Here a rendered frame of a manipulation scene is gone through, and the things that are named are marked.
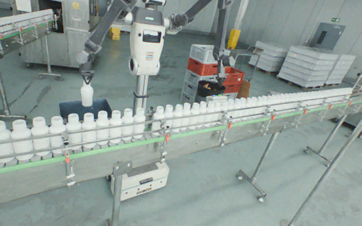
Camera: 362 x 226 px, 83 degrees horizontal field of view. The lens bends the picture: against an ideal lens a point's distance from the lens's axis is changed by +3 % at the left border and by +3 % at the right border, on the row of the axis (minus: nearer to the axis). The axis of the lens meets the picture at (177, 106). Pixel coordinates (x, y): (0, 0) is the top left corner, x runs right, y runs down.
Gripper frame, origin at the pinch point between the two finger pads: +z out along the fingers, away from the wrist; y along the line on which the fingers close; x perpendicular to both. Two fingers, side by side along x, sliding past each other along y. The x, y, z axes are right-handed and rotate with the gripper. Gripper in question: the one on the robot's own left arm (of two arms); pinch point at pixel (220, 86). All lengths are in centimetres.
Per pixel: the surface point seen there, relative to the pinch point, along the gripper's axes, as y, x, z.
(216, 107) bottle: -19.5, -17.6, 12.2
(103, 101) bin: -76, 43, 11
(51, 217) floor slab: -117, 63, 102
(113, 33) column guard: 110, 712, -161
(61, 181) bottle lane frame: -107, -12, 38
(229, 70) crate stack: 232, 215, -13
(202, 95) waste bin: 89, 131, 26
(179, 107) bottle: -49, -19, 9
